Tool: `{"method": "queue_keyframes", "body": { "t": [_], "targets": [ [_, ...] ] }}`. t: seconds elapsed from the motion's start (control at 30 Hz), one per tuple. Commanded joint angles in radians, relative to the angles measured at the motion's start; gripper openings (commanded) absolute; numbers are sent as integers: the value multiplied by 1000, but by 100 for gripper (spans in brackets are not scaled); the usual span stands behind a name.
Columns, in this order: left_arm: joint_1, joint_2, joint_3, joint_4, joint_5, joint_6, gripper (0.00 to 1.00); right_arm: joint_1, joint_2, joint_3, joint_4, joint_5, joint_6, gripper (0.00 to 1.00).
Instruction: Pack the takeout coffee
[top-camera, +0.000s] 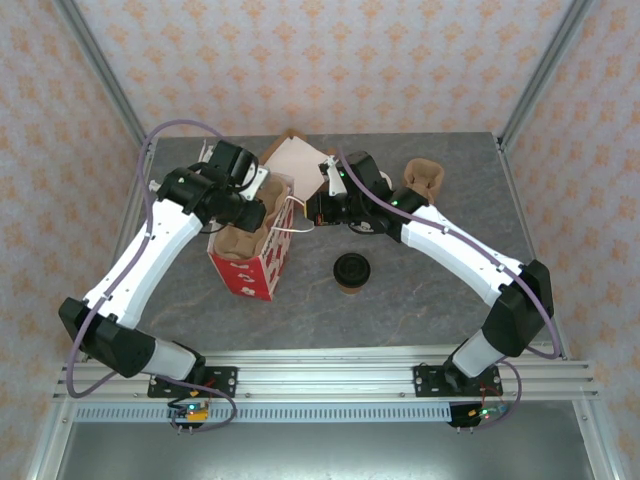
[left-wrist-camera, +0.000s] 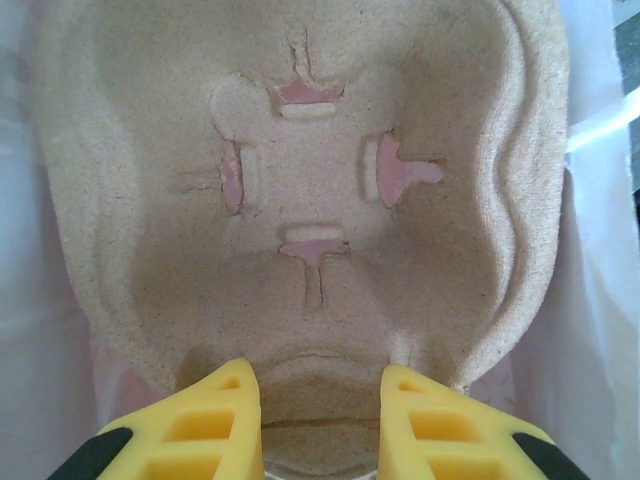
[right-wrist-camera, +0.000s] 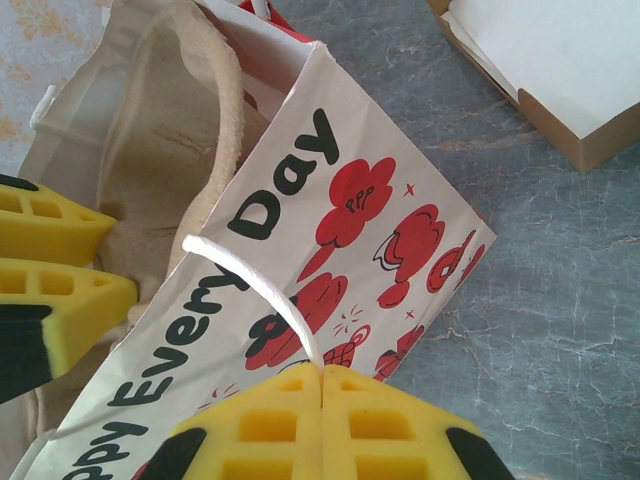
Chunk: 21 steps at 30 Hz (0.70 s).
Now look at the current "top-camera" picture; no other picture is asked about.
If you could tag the small circuit board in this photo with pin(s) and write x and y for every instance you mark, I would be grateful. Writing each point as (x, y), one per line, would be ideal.
(482, 413)
(192, 412)

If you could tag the brown cardboard box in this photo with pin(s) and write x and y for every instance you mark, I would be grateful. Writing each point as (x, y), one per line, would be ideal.
(274, 147)

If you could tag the black mount plate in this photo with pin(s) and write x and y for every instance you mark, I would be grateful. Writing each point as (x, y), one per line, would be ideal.
(425, 380)
(222, 380)

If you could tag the white napkin stack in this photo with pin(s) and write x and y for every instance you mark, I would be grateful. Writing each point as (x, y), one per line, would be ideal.
(295, 165)

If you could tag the red white printed paper bag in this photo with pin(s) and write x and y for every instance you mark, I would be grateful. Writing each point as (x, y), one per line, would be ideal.
(250, 280)

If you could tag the right small circuit board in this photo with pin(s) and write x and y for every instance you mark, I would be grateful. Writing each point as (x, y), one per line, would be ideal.
(482, 413)

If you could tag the aluminium frame post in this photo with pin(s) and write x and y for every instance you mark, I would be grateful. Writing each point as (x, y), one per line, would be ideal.
(600, 450)
(550, 55)
(50, 450)
(95, 55)

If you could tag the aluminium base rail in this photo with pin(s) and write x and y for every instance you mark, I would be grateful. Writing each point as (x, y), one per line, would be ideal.
(325, 372)

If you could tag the left small circuit board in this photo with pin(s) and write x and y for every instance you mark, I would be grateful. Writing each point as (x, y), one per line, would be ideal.
(192, 412)

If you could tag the brown pulp cup carrier stack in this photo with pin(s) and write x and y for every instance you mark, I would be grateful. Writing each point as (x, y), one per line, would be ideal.
(425, 175)

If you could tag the aluminium table edge rail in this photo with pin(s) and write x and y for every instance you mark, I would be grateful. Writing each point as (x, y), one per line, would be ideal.
(518, 200)
(131, 210)

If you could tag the left black mount plate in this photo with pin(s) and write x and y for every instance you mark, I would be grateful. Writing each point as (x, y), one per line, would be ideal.
(222, 380)

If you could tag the black cup lid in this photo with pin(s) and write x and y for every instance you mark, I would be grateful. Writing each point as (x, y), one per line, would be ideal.
(352, 269)

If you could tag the right black mount plate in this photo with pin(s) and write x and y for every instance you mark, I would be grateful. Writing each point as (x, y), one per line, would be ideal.
(425, 380)

